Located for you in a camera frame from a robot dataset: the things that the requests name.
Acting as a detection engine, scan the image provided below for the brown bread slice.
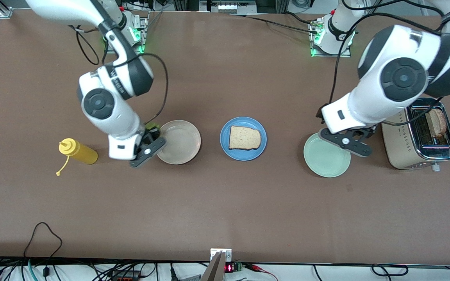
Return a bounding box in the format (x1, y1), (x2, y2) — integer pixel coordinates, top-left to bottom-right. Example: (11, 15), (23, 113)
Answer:
(425, 108), (447, 139)
(229, 125), (262, 150)

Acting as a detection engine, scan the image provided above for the yellow squeeze sauce bottle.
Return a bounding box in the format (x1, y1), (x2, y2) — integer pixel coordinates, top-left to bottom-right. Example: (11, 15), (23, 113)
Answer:
(56, 138), (98, 177)

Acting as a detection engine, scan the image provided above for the beige round plate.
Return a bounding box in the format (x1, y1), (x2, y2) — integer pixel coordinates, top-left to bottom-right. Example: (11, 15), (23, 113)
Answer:
(157, 120), (202, 165)

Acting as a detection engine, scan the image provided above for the pale green round plate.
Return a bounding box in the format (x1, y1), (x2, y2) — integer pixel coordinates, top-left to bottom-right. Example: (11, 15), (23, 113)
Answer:
(303, 133), (351, 178)

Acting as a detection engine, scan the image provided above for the blue round plate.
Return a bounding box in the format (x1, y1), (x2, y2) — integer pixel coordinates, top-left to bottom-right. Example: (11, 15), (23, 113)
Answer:
(220, 117), (268, 162)

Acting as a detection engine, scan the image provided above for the beige and chrome toaster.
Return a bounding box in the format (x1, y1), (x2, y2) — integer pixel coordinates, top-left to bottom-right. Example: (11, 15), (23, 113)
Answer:
(381, 98), (450, 172)

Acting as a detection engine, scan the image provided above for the dark lit equipment box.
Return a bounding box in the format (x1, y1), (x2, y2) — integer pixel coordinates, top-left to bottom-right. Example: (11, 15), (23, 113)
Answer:
(200, 0), (257, 14)

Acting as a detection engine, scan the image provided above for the red clip lead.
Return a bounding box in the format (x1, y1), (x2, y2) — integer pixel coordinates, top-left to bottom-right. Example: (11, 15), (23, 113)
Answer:
(244, 263), (279, 281)

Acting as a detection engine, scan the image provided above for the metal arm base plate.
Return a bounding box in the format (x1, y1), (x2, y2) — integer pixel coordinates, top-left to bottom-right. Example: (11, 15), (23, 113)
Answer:
(104, 12), (149, 54)
(310, 18), (352, 58)

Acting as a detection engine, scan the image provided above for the aluminium frame post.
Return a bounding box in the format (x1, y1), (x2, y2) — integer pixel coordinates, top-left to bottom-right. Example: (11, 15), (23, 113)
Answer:
(201, 248), (232, 281)

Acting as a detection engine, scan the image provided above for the black arm base cable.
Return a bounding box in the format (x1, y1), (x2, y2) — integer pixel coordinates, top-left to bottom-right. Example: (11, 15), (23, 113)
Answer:
(233, 14), (320, 35)

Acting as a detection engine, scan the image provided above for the thin black looped cable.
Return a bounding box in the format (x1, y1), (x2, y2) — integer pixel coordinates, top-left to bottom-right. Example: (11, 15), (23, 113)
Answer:
(23, 222), (63, 258)

